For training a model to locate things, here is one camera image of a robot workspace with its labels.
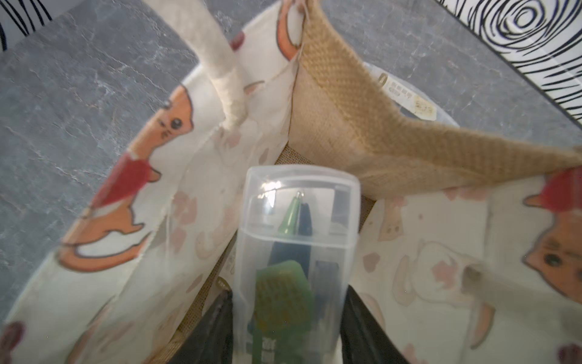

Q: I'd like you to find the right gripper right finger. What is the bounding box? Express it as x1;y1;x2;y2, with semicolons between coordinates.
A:
340;285;409;364

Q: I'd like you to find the clear compass case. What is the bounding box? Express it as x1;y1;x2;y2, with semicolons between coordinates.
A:
364;62;460;128

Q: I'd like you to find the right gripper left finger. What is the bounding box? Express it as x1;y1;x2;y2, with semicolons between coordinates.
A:
168;291;233;364

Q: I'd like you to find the clear compass case horizontal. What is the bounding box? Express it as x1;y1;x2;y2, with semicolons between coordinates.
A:
233;165;361;363

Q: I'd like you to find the canvas tote bag cat print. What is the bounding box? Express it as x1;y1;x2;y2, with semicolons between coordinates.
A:
1;1;581;363

